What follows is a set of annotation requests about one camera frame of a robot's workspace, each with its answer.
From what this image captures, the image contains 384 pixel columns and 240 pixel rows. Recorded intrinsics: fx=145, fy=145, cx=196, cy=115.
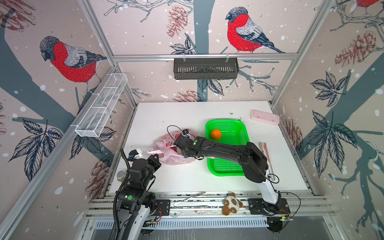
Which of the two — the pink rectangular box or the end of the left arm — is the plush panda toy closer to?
the end of the left arm

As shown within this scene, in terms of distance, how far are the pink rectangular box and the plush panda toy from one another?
599mm

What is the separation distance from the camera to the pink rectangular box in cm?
109

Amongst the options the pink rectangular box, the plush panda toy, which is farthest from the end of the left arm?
the pink rectangular box

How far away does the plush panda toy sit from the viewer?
725 mm
